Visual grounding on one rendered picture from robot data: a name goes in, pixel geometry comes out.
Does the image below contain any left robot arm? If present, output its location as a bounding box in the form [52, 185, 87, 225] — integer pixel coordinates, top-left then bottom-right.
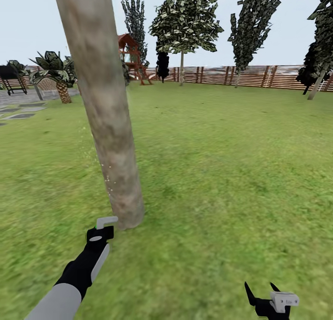
[24, 216, 118, 320]

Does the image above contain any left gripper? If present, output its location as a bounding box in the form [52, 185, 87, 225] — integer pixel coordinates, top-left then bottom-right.
[86, 226, 115, 242]

